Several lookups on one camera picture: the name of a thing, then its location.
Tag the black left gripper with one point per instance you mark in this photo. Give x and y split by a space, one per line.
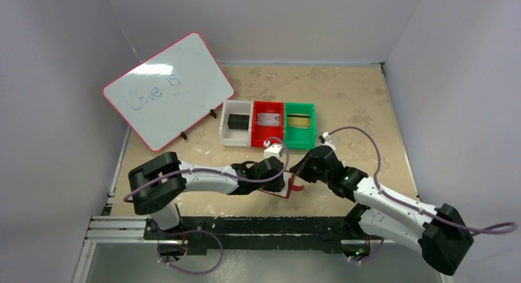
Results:
279 177

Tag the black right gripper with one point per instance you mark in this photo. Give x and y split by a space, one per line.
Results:
306 166

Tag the red leather card holder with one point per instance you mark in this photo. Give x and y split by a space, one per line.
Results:
287 188

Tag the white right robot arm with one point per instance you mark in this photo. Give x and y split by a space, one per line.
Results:
407 220

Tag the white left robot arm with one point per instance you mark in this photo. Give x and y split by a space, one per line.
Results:
155 184

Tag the gold card in bin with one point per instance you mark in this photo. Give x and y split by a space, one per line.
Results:
301 121

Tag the silver card in bin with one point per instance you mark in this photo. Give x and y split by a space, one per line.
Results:
268 119

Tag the black card in bin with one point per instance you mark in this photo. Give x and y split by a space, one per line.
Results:
238 122

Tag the red plastic bin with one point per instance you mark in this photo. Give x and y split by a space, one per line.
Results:
260 133

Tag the white plastic bin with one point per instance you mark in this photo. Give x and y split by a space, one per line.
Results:
240 138

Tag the green plastic bin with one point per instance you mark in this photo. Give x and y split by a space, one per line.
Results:
296 138

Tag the pink framed whiteboard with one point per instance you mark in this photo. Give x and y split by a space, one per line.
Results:
170 92

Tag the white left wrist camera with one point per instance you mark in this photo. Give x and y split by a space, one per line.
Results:
273 150

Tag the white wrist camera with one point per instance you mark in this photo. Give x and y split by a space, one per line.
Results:
273 150
325 139

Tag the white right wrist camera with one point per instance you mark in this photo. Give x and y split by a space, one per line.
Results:
325 139

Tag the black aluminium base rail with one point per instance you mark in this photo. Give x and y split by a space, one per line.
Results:
331 235

